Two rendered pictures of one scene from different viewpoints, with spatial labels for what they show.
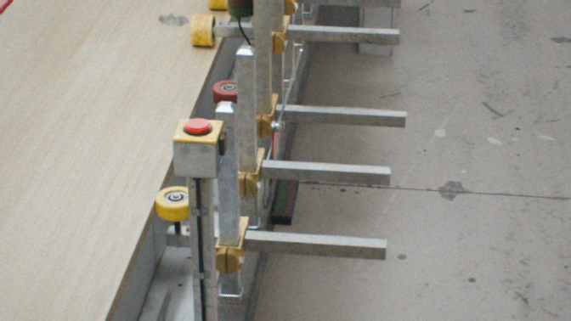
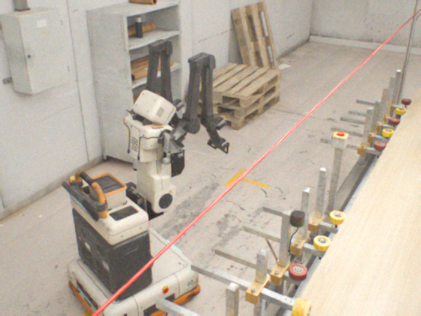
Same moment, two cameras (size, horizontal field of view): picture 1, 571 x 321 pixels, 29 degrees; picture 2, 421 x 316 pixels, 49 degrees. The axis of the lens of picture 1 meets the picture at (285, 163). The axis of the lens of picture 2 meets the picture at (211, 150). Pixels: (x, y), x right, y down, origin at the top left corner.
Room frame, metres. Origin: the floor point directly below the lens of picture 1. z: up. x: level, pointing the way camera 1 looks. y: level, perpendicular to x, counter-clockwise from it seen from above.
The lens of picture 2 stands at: (3.93, 0.43, 2.27)
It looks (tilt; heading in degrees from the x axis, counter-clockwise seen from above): 26 degrees down; 204
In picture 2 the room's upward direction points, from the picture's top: straight up
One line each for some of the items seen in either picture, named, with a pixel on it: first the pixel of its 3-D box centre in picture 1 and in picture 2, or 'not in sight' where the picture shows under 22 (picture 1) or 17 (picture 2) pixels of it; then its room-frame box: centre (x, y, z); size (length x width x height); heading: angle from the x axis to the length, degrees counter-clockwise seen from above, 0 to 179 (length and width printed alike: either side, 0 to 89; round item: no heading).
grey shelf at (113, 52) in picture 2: not in sight; (141, 82); (0.02, -2.11, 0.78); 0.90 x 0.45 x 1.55; 174
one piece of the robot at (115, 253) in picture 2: not in sight; (115, 229); (2.06, -1.05, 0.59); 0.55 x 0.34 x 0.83; 63
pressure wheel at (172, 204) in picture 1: (177, 219); (336, 223); (1.84, 0.21, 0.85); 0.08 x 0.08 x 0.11
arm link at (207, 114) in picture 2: not in sight; (207, 92); (1.66, -0.61, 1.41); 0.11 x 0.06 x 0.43; 63
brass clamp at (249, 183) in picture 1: (249, 171); (300, 243); (2.06, 0.08, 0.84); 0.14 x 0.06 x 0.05; 174
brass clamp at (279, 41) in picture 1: (277, 34); (258, 287); (2.55, 0.02, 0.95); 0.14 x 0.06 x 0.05; 174
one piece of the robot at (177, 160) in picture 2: not in sight; (164, 152); (1.72, -0.88, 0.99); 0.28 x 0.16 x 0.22; 63
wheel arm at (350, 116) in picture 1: (313, 115); (256, 265); (2.31, -0.06, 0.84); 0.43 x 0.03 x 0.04; 84
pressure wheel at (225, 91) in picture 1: (229, 106); (297, 278); (2.33, 0.13, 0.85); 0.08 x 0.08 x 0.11
